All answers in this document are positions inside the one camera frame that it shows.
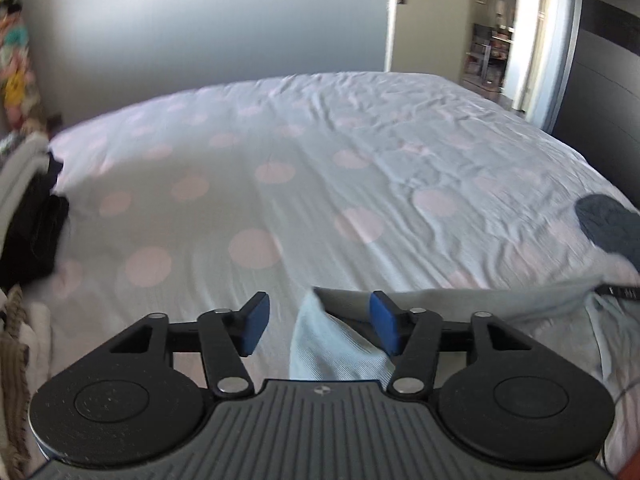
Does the dining chair in hallway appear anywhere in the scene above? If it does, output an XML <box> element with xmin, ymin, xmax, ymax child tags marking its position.
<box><xmin>465</xmin><ymin>23</ymin><xmax>512</xmax><ymax>87</ymax></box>

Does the grey folded garment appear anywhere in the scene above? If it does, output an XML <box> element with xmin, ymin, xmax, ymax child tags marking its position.
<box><xmin>0</xmin><ymin>133</ymin><xmax>50</xmax><ymax>243</ymax></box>

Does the beige crumpled clothes pile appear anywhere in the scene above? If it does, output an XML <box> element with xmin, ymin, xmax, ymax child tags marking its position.
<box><xmin>1</xmin><ymin>293</ymin><xmax>52</xmax><ymax>478</ymax></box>

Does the polka dot bed sheet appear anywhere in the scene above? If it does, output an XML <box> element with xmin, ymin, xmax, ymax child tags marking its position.
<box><xmin>29</xmin><ymin>73</ymin><xmax>639</xmax><ymax>382</ymax></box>

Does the black folded garment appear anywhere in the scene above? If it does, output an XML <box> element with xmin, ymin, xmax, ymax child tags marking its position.
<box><xmin>1</xmin><ymin>153</ymin><xmax>70</xmax><ymax>292</ymax></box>

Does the striped brown garment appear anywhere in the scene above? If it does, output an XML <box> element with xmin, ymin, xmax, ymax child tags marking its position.
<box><xmin>1</xmin><ymin>286</ymin><xmax>30</xmax><ymax>479</ymax></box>

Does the olive bedroom door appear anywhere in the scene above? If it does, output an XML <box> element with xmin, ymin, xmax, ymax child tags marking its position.
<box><xmin>385</xmin><ymin>0</ymin><xmax>472</xmax><ymax>82</ymax></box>

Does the light grey sweatshirt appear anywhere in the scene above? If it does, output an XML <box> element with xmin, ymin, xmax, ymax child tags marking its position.
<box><xmin>287</xmin><ymin>275</ymin><xmax>640</xmax><ymax>476</ymax></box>

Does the dark wardrobe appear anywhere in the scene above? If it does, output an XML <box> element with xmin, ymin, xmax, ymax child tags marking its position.
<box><xmin>552</xmin><ymin>0</ymin><xmax>639</xmax><ymax>181</ymax></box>

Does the plush toy column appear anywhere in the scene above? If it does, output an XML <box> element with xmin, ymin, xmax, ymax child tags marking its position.
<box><xmin>1</xmin><ymin>0</ymin><xmax>46</xmax><ymax>134</ymax></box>

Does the dark blue knit garment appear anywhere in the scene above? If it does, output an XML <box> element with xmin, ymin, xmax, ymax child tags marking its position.
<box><xmin>574</xmin><ymin>194</ymin><xmax>640</xmax><ymax>270</ymax></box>

